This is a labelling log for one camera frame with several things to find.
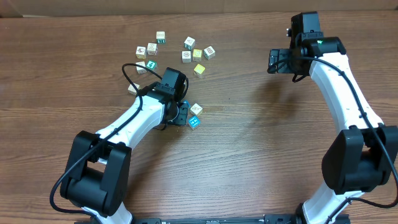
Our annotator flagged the plain block red car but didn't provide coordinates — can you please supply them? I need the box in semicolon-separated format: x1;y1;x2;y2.
190;103;203;117

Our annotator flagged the white block teal side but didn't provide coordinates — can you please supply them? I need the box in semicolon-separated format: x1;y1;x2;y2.
183;37;196;50

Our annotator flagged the plain wooden block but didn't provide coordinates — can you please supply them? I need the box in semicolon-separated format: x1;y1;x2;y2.
136;61;147;74

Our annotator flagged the green number 4 block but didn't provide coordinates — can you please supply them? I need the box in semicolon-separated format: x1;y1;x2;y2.
146;60;158;71

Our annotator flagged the block with red picture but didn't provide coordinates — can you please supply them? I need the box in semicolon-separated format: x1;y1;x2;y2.
136;46;147;59

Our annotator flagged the yellow top block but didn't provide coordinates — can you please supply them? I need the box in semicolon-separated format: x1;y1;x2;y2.
192;49;203;62

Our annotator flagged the plain block red drawing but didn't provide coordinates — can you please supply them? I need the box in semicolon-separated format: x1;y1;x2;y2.
182;50;192;63

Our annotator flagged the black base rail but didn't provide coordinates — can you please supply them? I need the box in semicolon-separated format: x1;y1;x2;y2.
74;213;351;224

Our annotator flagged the yellow block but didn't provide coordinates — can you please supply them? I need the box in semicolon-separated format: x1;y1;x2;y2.
192;49;203;62
193;64;206;78

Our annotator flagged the blue letter H block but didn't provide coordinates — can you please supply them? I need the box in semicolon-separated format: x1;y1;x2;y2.
188;116;201;129

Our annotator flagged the blue number 5 block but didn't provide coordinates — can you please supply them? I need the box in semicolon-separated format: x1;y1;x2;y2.
183;100;191;109

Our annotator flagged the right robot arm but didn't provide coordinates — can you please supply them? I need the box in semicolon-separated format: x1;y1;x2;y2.
267;12;397;223

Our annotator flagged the white block green side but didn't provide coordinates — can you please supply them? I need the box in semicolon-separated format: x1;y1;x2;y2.
203;46;216;60

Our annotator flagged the plain block K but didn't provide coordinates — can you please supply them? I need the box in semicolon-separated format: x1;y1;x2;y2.
147;43;158;55

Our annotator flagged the block with teal side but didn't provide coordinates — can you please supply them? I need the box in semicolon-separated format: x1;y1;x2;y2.
156;31;166;44

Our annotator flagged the plain block letter T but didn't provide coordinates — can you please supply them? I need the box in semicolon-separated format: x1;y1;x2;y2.
127;83;141;95

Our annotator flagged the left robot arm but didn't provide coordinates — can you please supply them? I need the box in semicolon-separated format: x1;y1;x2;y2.
50;68;189;223

